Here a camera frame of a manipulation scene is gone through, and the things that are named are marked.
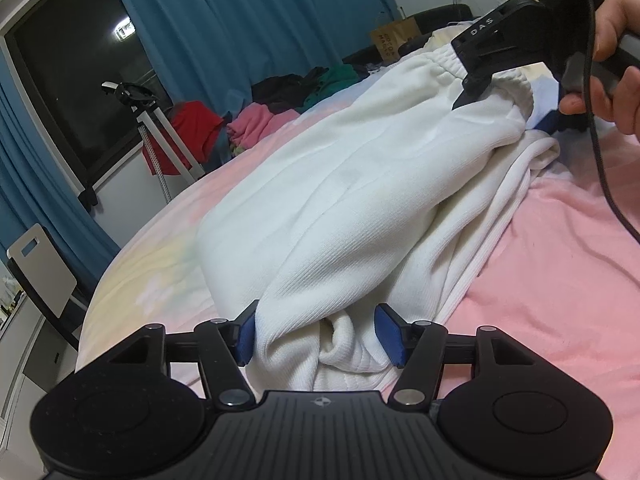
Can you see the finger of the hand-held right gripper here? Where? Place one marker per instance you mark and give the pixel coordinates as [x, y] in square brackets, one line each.
[475, 92]

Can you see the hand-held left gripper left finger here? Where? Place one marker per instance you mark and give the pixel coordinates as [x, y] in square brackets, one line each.
[245, 340]

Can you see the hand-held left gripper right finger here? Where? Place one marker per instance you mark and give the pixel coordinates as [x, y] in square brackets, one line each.
[392, 335]

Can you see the white sweatpants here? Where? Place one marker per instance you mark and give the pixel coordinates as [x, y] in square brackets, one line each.
[375, 175]

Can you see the person's right hand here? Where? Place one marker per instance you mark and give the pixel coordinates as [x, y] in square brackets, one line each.
[622, 10]

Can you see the black sofa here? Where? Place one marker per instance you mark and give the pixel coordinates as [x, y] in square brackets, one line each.
[440, 15]

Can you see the brown paper bag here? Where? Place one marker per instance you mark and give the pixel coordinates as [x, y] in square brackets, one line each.
[395, 37]

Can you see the green cloth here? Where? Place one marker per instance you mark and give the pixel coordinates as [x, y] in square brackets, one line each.
[335, 80]

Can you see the black cloth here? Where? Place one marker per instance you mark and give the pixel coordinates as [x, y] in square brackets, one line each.
[285, 87]

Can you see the pink cloth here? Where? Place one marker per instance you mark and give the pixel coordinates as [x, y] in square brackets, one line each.
[255, 125]

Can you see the white dresser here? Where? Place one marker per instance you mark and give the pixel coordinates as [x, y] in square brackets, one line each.
[30, 360]

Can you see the red cloth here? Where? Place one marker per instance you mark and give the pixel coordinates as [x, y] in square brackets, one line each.
[192, 130]

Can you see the white tripod stand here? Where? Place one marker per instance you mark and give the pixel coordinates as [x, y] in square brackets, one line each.
[150, 130]

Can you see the blue curtain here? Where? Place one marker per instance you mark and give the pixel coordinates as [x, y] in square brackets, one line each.
[250, 20]
[30, 185]

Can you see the dark window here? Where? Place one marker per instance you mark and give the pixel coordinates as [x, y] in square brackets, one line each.
[65, 85]

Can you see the white chair with black frame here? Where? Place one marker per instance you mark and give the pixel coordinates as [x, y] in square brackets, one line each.
[42, 270]

